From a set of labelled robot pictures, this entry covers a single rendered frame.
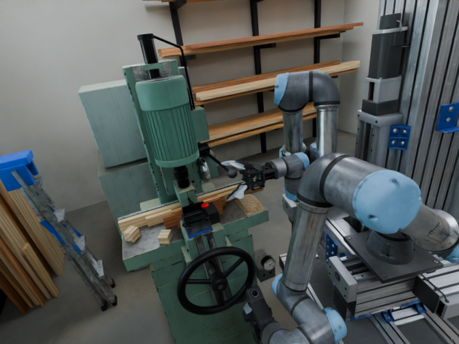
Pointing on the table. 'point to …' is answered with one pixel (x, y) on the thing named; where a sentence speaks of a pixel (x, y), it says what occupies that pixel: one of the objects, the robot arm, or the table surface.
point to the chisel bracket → (185, 194)
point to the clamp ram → (192, 207)
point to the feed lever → (215, 159)
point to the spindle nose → (182, 176)
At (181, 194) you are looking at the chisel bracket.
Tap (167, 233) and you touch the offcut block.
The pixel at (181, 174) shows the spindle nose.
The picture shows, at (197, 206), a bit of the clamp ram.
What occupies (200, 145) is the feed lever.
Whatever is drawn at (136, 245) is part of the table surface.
